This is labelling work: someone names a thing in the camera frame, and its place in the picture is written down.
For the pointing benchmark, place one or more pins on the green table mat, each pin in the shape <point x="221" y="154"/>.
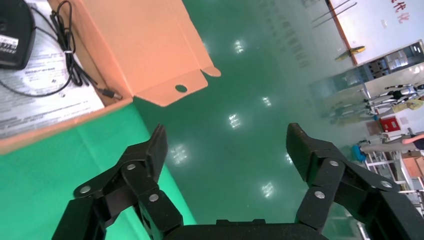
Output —
<point x="49" y="165"/>

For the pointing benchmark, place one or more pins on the white humanoid robot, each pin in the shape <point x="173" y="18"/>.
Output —
<point x="402" y="92"/>

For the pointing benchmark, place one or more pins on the red box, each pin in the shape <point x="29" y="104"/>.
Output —
<point x="390" y="125"/>

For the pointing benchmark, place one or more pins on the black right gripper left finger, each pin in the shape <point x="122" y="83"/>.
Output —
<point x="145" y="172"/>

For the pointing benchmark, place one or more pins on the grey glass cabinet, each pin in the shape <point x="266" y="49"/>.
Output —
<point x="397" y="59"/>

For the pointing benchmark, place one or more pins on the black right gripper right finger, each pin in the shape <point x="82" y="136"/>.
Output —
<point x="318" y="162"/>

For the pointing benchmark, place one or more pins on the blue bag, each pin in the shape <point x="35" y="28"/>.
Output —
<point x="357" y="154"/>

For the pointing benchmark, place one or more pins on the orange cardboard box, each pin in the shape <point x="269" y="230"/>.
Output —
<point x="142" y="43"/>

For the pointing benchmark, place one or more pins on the white metal rack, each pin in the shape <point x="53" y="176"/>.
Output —
<point x="381" y="163"/>

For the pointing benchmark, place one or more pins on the white printed instruction sheet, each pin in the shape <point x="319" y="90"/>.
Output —
<point x="39" y="99"/>

